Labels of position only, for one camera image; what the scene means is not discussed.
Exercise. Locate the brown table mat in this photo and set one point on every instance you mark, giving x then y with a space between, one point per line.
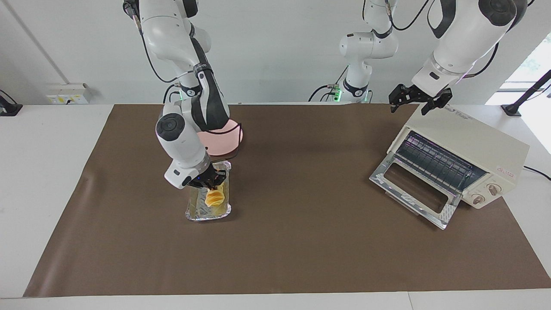
280 241

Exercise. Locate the white wall power outlet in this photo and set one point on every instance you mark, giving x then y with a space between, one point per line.
69 94

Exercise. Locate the cream toaster oven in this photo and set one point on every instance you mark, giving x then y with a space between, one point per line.
473 142

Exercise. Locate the glass oven door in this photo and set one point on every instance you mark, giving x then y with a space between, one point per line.
413 187

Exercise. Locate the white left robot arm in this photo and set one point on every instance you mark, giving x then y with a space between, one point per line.
465 38

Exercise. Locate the pink round plate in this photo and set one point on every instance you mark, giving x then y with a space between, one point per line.
224 144

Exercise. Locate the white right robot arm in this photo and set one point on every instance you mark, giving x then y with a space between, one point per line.
181 142

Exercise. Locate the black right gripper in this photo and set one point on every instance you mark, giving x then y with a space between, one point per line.
204 178

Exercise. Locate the black camera stand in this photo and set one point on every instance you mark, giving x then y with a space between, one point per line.
511 108

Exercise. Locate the beige oven knob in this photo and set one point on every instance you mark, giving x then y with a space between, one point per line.
478 199
493 188

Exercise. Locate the silver aluminium foil tray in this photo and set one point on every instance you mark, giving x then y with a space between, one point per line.
198 211

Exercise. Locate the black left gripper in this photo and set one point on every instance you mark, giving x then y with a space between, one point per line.
418 94

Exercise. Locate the black stand base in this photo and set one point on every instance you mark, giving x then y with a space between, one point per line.
8 110

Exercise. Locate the yellow sliced bread loaf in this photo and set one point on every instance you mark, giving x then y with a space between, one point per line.
214 198

